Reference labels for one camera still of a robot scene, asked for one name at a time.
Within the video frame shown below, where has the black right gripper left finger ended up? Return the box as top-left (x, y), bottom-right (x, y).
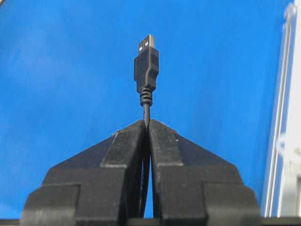
top-left (21, 120), bottom-right (145, 226)

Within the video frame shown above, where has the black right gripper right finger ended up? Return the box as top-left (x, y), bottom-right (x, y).
top-left (149, 120), bottom-right (261, 226)

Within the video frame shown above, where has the black USB cable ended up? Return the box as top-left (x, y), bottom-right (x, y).
top-left (133, 34), bottom-right (159, 218)

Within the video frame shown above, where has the blue table cloth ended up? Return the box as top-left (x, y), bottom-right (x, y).
top-left (0, 0), bottom-right (288, 218)

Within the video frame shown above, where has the silver aluminium extrusion frame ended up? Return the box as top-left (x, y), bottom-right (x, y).
top-left (261, 0), bottom-right (301, 218)

